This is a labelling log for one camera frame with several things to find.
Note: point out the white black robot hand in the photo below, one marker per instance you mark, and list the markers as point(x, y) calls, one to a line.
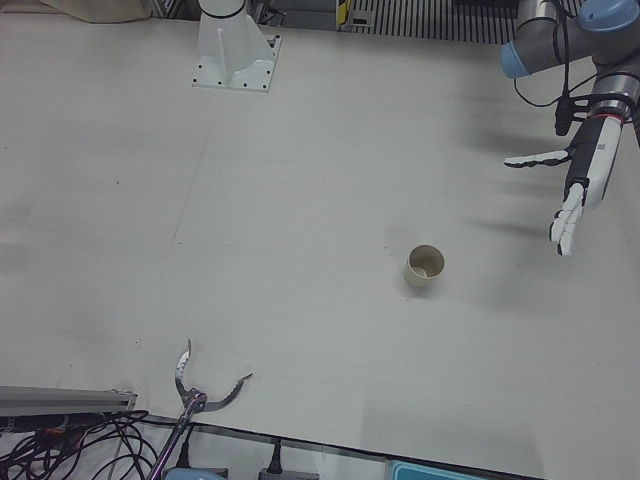
point(597, 160)

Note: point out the beige paper cup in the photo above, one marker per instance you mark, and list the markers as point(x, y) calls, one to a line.
point(420, 280)

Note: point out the ribbed aluminium panel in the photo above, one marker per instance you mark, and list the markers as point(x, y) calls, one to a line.
point(430, 20)

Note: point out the light blue plastic bin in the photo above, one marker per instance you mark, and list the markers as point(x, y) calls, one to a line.
point(440, 472)

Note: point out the metal reacher grabber tool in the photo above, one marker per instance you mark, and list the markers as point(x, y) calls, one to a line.
point(192, 398)

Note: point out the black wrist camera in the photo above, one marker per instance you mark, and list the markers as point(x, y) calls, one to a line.
point(562, 117)

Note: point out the aluminium profile post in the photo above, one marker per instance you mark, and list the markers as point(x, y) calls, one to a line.
point(60, 397)

